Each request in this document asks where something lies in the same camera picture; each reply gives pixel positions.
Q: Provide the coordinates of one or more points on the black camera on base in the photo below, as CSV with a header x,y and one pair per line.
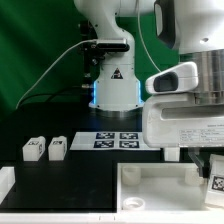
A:
x,y
112,45

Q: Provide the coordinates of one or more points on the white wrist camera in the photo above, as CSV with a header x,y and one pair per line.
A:
x,y
178,79

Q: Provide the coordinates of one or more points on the white square tabletop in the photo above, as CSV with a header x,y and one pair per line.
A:
x,y
150,187

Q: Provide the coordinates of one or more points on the white sheet with markers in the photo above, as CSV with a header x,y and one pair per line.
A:
x,y
110,141

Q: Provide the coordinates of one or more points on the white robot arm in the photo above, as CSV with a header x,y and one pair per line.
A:
x,y
193,28

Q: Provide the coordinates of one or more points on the black camera stand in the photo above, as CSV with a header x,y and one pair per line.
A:
x,y
87,33

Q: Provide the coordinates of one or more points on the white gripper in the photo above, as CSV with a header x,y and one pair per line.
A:
x,y
176,121

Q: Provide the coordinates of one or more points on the white left obstacle bracket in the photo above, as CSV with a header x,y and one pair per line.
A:
x,y
7,180

